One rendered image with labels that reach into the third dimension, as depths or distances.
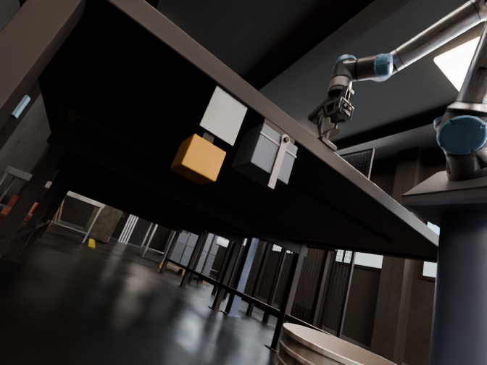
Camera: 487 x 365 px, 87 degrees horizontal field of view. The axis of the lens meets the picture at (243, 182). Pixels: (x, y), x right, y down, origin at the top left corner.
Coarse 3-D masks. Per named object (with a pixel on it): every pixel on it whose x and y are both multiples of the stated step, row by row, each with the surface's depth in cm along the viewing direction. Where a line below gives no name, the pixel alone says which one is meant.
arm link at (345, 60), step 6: (348, 54) 95; (342, 60) 94; (348, 60) 93; (354, 60) 91; (336, 66) 95; (342, 66) 93; (348, 66) 92; (336, 72) 93; (342, 72) 92; (348, 72) 92; (354, 78) 93
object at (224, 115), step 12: (216, 96) 64; (228, 96) 66; (216, 108) 64; (228, 108) 66; (240, 108) 68; (204, 120) 62; (216, 120) 64; (228, 120) 66; (240, 120) 67; (216, 132) 63; (228, 132) 65
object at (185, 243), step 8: (184, 232) 614; (184, 240) 576; (192, 240) 580; (208, 240) 628; (216, 240) 634; (168, 248) 561; (176, 248) 566; (184, 248) 583; (192, 248) 577; (208, 248) 588; (216, 248) 593; (176, 256) 563; (184, 256) 568; (160, 264) 549; (184, 264) 564; (200, 264) 575; (208, 264) 582; (184, 272) 561; (200, 272) 572
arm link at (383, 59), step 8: (368, 56) 90; (376, 56) 87; (384, 56) 86; (360, 64) 89; (368, 64) 88; (376, 64) 87; (384, 64) 85; (392, 64) 89; (360, 72) 90; (368, 72) 89; (376, 72) 88; (384, 72) 87; (360, 80) 94
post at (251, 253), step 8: (248, 240) 307; (256, 240) 304; (248, 248) 300; (256, 248) 303; (248, 256) 296; (240, 264) 298; (248, 264) 295; (240, 272) 292; (248, 272) 294; (240, 280) 287; (240, 288) 286; (232, 296) 284; (232, 304) 279; (224, 312) 277; (232, 312) 278
